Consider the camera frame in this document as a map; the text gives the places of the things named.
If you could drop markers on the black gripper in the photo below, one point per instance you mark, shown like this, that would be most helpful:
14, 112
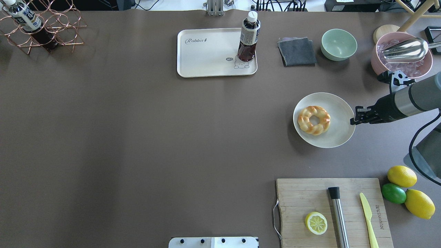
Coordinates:
383, 107

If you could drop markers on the white round plate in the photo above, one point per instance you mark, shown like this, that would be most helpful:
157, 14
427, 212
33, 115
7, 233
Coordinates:
340, 130

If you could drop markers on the braided glazed donut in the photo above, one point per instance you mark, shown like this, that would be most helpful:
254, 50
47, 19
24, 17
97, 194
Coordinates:
314, 120

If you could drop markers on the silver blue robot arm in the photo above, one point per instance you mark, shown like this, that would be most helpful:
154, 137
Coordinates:
408, 98

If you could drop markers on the dark tea bottle on tray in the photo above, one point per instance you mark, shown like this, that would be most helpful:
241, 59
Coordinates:
249, 37

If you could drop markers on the cream rectangular tray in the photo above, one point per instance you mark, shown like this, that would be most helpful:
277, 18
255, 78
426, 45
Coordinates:
211, 52

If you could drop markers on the pink ice bowl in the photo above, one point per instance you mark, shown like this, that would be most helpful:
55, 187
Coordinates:
412, 70

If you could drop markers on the whole yellow lemon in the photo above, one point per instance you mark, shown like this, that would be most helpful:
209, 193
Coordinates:
402, 176

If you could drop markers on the metal ice scoop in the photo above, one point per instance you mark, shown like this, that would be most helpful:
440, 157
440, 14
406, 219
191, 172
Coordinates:
411, 50

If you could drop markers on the mint green bowl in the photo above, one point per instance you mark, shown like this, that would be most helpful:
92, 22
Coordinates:
338, 44

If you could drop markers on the green lime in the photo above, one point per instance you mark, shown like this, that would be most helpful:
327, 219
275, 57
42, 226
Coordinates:
393, 193

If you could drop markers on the grey folded cloth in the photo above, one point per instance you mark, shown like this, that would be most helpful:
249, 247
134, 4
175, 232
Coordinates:
297, 51

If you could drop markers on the wooden mug tree stand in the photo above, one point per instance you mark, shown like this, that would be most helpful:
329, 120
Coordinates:
414, 17

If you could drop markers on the wooden cutting board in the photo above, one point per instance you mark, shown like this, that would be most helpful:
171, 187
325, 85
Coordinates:
299, 196

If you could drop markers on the half lemon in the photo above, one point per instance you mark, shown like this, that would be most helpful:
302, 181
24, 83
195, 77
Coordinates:
316, 223

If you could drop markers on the yellow plastic knife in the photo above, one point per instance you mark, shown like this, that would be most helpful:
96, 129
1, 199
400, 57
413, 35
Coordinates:
368, 215

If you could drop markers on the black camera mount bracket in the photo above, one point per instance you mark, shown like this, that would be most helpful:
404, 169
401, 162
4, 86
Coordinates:
396, 80

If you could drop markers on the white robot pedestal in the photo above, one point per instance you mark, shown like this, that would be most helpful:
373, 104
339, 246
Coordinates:
214, 242

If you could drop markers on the copper wire bottle rack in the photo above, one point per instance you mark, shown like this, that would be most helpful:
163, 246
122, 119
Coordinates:
60, 23

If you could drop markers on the bottle in wire rack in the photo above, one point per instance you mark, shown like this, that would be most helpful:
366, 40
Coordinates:
31, 23

